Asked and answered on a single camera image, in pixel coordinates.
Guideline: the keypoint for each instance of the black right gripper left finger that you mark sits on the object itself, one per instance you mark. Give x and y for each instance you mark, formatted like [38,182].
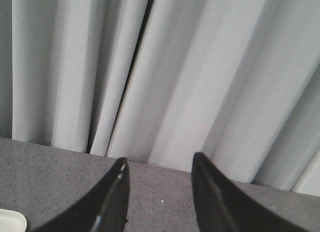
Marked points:
[103,208]

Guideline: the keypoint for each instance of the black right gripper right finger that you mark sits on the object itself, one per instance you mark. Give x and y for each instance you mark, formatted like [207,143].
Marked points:
[221,206]

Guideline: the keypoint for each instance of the cream rectangular plastic tray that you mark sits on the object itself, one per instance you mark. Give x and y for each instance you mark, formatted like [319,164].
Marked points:
[12,221]

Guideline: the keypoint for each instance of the grey pleated curtain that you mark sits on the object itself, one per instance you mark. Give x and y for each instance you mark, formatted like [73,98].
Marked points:
[158,80]

